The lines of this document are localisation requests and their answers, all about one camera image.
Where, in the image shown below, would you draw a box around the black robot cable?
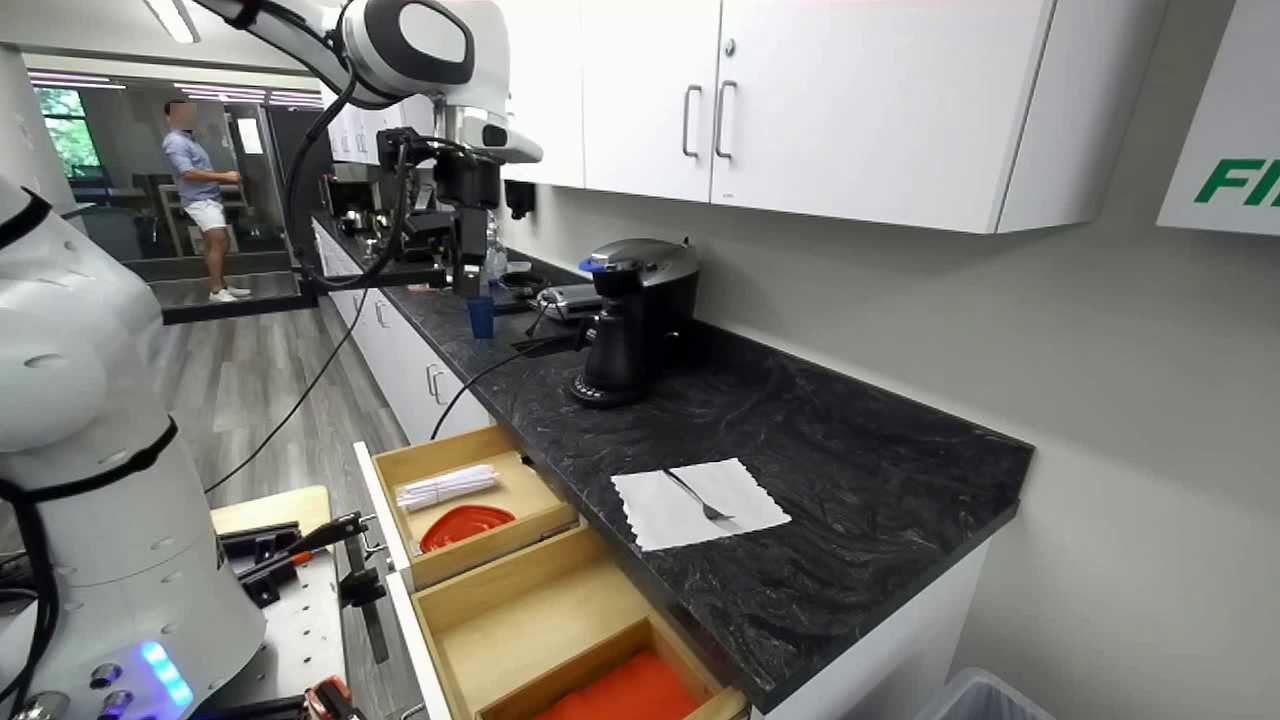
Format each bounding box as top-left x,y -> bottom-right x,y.
198,62 -> 405,501

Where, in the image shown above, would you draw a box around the blue cup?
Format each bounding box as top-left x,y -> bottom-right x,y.
469,295 -> 493,341

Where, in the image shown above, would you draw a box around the black coffee maker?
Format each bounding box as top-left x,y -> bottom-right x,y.
570,234 -> 699,407

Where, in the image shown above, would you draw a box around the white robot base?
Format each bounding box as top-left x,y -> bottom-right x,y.
0,181 -> 264,720

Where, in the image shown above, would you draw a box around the open wooden drawer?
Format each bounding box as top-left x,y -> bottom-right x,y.
394,528 -> 748,720
355,422 -> 576,588

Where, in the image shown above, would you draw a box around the silver fork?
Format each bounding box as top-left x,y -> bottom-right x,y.
663,468 -> 732,523

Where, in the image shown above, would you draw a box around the orange cloth in drawer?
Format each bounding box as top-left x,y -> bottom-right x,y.
538,650 -> 699,720

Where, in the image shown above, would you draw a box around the white upper cabinets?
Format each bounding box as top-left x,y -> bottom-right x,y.
501,0 -> 1173,234

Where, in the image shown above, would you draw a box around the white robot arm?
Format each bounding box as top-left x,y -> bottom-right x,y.
198,0 -> 544,282

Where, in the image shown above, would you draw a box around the white sign green letters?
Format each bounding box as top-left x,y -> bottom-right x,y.
1158,0 -> 1280,234

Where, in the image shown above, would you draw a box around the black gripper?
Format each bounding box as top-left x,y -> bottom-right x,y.
376,126 -> 501,282

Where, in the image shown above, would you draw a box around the white paper napkin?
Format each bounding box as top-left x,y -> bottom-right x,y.
612,460 -> 788,552

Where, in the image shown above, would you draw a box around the white rolled towel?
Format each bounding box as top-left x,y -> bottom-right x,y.
398,464 -> 501,513

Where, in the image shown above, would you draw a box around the right open wooden drawer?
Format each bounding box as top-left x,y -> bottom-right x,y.
394,528 -> 748,720

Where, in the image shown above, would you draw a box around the red collapsible bowl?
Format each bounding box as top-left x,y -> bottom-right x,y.
422,502 -> 514,552

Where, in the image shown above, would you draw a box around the left open wooden drawer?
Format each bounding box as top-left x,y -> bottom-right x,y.
355,422 -> 576,588

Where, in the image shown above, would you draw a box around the person in blue shirt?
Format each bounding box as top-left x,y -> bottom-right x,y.
159,101 -> 236,303

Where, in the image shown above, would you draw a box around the black clamp tools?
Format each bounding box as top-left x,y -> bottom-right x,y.
214,513 -> 398,668

